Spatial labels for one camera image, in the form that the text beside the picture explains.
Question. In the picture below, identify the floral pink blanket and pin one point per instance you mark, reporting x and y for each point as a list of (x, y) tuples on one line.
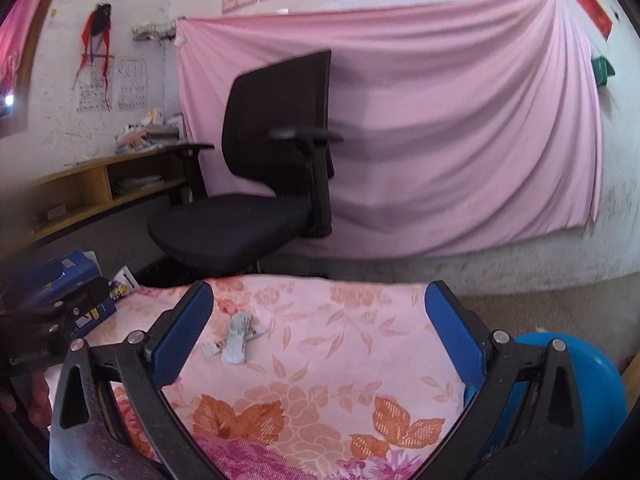
[(350, 381)]

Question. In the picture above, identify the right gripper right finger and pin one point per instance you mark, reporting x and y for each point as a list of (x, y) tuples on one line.
[(523, 418)]

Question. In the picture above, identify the person's left hand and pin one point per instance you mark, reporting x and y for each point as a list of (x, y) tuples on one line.
[(39, 408)]

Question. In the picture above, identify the black office chair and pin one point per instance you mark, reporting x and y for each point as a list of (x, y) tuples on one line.
[(275, 132)]

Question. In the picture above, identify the green wall holder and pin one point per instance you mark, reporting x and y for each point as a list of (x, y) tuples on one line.
[(603, 70)]

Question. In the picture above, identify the wall calendar sheets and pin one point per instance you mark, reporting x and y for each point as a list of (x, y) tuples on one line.
[(129, 86)]

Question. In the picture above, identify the blue plastic bucket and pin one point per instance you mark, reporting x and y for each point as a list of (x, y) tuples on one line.
[(601, 392)]

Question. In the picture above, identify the small white blue packet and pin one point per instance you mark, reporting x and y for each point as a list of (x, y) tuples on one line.
[(123, 284)]

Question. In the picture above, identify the blue cardboard box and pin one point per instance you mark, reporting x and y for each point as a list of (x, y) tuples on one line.
[(69, 291)]

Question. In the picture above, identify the pink hanging cloth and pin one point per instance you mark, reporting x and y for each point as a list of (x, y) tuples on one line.
[(466, 124)]

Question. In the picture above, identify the stack of books papers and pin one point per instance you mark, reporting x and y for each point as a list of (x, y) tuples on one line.
[(155, 131)]

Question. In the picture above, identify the red diamond wall paper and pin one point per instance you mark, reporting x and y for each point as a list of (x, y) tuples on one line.
[(598, 16)]

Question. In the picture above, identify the red black wall ornament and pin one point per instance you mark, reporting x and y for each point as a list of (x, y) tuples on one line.
[(95, 40)]

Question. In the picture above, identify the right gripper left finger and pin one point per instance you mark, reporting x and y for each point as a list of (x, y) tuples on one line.
[(89, 438)]

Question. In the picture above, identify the wooden desk shelf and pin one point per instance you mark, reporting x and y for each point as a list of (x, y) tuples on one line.
[(64, 201)]

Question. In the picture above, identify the wall rack with items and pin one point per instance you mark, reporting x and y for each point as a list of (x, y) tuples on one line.
[(155, 31)]

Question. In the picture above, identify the wooden cabinet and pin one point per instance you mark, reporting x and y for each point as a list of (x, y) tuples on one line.
[(631, 381)]

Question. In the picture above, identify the white tube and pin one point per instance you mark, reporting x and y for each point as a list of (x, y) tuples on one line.
[(241, 331)]

